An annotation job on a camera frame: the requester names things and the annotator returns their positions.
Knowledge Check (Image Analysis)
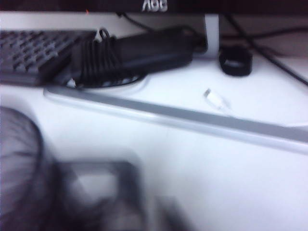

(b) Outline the black textured cup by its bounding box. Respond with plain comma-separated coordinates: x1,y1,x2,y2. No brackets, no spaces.
0,105,57,231

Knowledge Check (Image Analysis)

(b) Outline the long black desk cable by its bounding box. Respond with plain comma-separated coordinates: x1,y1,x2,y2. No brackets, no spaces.
224,13,308,87

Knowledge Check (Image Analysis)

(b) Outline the white monitor stand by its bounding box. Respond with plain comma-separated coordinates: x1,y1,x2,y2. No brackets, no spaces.
43,13,308,151

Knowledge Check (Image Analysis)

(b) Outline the white raised platform board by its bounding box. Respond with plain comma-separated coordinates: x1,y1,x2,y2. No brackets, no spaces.
0,85,308,231

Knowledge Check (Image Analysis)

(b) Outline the coiled black adapter cable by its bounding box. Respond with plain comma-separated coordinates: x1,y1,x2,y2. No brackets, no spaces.
71,28,123,89

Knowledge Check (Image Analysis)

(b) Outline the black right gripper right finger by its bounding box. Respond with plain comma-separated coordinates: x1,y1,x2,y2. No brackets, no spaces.
144,194,187,231

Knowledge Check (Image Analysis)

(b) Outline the black cable with ferrite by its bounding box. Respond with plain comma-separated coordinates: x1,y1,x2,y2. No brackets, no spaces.
115,12,151,33

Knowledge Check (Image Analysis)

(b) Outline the black keyboard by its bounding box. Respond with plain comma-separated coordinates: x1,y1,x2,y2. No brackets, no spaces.
0,30,97,87

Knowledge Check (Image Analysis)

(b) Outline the black power adapter brick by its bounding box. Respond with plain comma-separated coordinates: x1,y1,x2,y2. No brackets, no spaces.
115,26,207,71

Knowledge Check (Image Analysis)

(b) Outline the thin black cable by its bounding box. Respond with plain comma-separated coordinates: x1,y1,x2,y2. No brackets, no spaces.
250,25,308,41

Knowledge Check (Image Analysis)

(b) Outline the white cable connector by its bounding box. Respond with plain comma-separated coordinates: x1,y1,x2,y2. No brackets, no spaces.
203,88,233,114

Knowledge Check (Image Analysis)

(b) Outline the black AOC computer monitor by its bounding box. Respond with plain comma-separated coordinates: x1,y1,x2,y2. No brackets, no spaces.
0,0,308,14

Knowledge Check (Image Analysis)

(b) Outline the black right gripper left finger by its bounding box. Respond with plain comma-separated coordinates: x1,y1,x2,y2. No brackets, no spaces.
55,158,145,231

